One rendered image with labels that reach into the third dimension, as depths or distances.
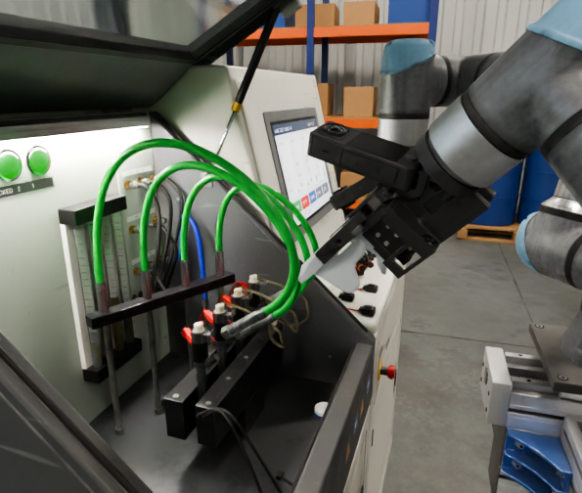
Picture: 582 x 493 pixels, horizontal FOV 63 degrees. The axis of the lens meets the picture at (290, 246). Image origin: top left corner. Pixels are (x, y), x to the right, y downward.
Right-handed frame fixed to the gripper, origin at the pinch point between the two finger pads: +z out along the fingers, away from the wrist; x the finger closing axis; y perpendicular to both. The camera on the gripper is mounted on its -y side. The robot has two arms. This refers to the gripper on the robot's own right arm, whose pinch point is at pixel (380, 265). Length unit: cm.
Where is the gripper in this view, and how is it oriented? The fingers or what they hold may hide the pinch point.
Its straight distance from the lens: 82.3
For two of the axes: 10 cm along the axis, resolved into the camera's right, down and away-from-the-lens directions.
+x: 3.2, -2.9, 9.0
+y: 9.5, 1.0, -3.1
